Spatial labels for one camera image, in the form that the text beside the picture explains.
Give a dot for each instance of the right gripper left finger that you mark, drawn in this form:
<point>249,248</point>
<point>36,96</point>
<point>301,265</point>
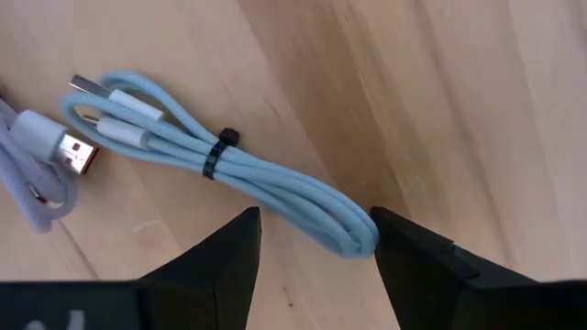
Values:
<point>215,284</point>

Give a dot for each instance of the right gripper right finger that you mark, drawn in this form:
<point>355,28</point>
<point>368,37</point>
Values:
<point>435,289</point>

